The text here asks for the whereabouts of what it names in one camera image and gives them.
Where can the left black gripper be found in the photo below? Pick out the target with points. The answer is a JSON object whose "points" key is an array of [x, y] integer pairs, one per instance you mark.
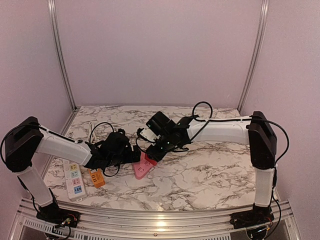
{"points": [[136, 155]]}

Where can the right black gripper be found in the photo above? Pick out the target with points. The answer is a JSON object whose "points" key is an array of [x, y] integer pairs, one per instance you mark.
{"points": [[153, 155]]}

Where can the red cube socket adapter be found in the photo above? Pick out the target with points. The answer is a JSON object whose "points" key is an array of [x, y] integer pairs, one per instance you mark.
{"points": [[149, 158]]}

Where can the pink triangular power strip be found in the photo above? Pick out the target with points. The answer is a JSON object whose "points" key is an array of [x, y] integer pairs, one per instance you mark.
{"points": [[142, 168]]}

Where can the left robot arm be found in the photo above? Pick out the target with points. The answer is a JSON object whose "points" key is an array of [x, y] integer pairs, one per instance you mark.
{"points": [[22, 142]]}

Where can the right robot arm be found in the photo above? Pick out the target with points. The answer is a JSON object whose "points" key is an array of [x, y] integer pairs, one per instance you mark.
{"points": [[254, 131]]}

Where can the orange power strip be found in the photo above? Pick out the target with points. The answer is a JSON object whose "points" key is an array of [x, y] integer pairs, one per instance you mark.
{"points": [[97, 177]]}

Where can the white pastel power strip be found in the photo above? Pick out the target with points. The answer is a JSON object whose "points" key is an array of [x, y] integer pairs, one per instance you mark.
{"points": [[74, 182]]}

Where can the front aluminium rail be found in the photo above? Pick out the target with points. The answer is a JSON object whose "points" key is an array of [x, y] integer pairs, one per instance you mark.
{"points": [[96, 223]]}

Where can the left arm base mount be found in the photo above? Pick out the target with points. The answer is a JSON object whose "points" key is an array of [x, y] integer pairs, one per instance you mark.
{"points": [[58, 216]]}

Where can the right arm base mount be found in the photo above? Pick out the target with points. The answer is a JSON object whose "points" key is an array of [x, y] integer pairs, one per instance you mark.
{"points": [[255, 216]]}

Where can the left aluminium frame post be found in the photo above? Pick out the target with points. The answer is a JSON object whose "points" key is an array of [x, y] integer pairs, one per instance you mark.
{"points": [[59, 52]]}

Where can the aluminium frame post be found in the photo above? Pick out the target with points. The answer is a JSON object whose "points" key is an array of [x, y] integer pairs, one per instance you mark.
{"points": [[59, 52], [261, 29]]}

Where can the right aluminium frame post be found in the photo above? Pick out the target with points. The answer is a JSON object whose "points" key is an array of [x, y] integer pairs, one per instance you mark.
{"points": [[261, 29]]}

